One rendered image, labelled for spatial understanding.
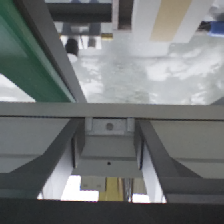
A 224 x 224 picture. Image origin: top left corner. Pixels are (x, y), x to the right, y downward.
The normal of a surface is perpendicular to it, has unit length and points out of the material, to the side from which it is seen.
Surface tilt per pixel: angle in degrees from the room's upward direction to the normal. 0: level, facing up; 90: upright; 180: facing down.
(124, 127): 90
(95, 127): 90
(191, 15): 0
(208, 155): 90
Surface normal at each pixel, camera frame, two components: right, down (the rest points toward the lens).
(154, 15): -0.03, 0.96
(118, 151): -0.01, -0.30
